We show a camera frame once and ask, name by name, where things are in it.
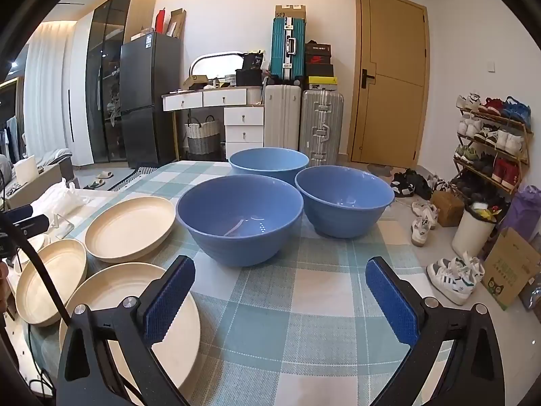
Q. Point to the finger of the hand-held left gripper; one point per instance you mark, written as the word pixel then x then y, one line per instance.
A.
pixel 17 212
pixel 31 225

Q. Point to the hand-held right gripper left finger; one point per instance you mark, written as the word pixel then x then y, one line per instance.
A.
pixel 169 300

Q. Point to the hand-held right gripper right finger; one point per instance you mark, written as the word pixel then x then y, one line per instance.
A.
pixel 393 304

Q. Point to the cream round plate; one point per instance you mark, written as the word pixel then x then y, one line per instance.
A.
pixel 50 281
pixel 131 228
pixel 118 287
pixel 37 243

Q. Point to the blue plastic bowl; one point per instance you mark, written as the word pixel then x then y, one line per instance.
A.
pixel 270 163
pixel 344 203
pixel 236 220

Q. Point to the white plastic bag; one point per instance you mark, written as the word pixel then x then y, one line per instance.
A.
pixel 59 201

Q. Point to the beige sofa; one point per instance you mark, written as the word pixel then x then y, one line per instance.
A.
pixel 42 177

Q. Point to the white green sneaker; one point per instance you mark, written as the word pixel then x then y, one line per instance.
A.
pixel 448 283
pixel 471 268

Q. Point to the beige slipper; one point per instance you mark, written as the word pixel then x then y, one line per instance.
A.
pixel 104 174
pixel 94 184

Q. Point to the green white checked tablecloth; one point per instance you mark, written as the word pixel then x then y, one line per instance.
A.
pixel 296 296

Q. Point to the white trash bin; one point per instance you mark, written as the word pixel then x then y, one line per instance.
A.
pixel 469 232

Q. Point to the small brown cardboard box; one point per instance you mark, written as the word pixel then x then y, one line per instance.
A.
pixel 448 209

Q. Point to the black white patterned rug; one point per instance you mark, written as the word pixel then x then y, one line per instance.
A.
pixel 131 177

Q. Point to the flat printed cardboard box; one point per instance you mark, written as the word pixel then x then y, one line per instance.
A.
pixel 507 270

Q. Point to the white curtain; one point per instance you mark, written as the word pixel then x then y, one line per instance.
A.
pixel 42 93

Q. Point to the scattered sneakers pile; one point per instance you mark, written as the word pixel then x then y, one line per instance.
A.
pixel 416 182

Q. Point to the white wardrobe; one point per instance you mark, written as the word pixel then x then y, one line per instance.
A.
pixel 78 93

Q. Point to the grey door mat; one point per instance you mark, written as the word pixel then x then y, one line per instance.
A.
pixel 380 169

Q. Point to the patterned clear bag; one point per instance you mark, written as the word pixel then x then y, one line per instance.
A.
pixel 531 294

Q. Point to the purple bag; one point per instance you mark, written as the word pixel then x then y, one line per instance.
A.
pixel 524 215

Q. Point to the grey white woven basket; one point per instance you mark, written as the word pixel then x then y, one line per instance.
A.
pixel 203 139

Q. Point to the dark glass cabinet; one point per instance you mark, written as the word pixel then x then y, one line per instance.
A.
pixel 103 72

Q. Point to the assorted shoes row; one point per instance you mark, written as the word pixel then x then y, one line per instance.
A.
pixel 503 173

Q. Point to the black refrigerator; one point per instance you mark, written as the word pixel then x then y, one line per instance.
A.
pixel 148 93

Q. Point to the tan wooden door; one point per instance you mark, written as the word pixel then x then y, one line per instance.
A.
pixel 393 114

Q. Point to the silver suitcase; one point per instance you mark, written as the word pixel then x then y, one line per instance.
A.
pixel 321 127

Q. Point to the white dressing table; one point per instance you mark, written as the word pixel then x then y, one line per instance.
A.
pixel 219 98

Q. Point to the wooden shoe rack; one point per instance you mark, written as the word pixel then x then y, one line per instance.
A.
pixel 498 120

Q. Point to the white suitcase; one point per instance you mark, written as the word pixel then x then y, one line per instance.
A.
pixel 281 118

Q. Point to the yellow black box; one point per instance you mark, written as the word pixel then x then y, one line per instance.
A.
pixel 322 83

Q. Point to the white framed mirror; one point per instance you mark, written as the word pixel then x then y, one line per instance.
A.
pixel 215 65

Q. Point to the open cardboard box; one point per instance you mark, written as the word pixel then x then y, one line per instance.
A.
pixel 176 23

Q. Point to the black carton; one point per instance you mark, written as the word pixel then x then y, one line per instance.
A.
pixel 253 61

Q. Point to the black red shoe box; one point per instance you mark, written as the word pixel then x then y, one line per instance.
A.
pixel 318 59

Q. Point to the teal suitcase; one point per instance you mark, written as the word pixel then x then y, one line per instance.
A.
pixel 281 50

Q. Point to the white light switch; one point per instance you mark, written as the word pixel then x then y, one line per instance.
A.
pixel 490 66

